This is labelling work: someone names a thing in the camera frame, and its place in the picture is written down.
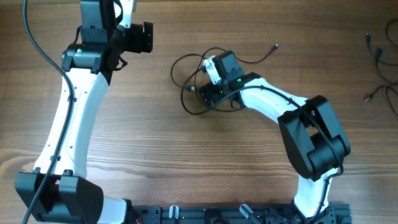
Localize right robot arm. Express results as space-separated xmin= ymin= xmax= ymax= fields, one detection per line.
xmin=200 ymin=51 xmax=351 ymax=223

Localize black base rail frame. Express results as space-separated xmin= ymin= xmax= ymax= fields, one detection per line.
xmin=124 ymin=203 xmax=352 ymax=224

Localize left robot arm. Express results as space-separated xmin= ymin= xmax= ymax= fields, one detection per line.
xmin=15 ymin=0 xmax=153 ymax=223

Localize black USB cable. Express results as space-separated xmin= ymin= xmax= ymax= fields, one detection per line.
xmin=364 ymin=83 xmax=398 ymax=119
xmin=364 ymin=18 xmax=398 ymax=86
xmin=170 ymin=44 xmax=279 ymax=113

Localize left camera black cable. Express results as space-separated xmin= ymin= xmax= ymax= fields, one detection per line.
xmin=21 ymin=0 xmax=78 ymax=224

